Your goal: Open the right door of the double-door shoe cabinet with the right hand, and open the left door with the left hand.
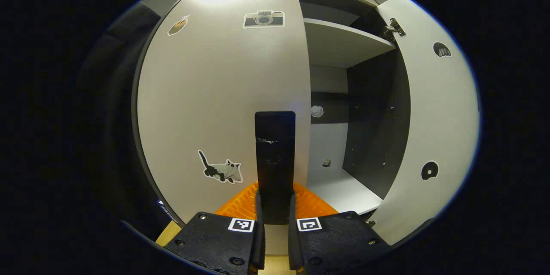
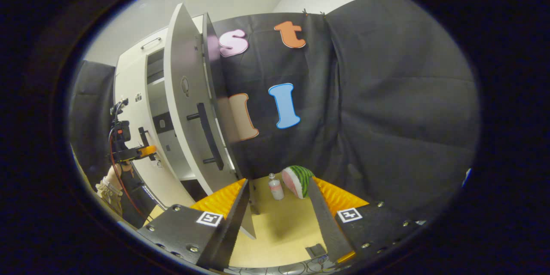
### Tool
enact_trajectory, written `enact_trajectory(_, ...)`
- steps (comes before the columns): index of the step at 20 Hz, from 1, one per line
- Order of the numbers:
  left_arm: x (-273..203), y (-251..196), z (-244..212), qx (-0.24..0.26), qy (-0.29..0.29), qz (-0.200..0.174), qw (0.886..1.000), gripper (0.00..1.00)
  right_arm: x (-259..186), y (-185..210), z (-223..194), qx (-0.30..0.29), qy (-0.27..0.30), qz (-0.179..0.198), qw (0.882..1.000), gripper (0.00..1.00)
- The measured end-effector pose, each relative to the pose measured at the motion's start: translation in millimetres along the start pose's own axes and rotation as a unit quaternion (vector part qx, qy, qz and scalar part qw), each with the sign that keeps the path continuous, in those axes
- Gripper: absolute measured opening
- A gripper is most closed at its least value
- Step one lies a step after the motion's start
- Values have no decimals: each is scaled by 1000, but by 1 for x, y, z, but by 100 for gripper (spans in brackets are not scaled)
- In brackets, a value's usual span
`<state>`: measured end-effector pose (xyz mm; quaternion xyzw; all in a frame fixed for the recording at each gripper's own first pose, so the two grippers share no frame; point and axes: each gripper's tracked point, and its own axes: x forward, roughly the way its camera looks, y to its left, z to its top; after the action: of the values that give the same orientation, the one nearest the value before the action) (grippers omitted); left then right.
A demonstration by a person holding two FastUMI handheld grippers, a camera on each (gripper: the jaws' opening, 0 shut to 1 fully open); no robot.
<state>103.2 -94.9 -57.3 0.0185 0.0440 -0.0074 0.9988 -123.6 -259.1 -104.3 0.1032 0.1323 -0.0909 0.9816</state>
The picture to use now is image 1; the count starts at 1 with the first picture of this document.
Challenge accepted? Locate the black door handle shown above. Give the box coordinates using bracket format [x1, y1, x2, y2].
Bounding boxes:
[254, 111, 296, 225]

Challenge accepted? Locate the white cabinet door headphones sticker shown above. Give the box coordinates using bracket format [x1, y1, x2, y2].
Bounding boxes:
[370, 0, 481, 246]

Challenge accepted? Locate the white double-door shoe cabinet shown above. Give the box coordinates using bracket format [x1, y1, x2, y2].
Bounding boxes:
[292, 0, 413, 216]

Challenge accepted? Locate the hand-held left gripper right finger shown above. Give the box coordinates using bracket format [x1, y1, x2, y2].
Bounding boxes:
[288, 182, 391, 275]

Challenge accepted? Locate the white cabinet door camera sticker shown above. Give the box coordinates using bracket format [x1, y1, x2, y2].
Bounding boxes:
[137, 0, 312, 224]

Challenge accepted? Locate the white cabinet shelf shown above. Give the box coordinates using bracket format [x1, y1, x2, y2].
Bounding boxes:
[299, 2, 359, 26]
[303, 18, 397, 69]
[306, 168, 384, 216]

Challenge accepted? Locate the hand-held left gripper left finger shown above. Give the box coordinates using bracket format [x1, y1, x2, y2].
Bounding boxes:
[163, 180, 266, 275]

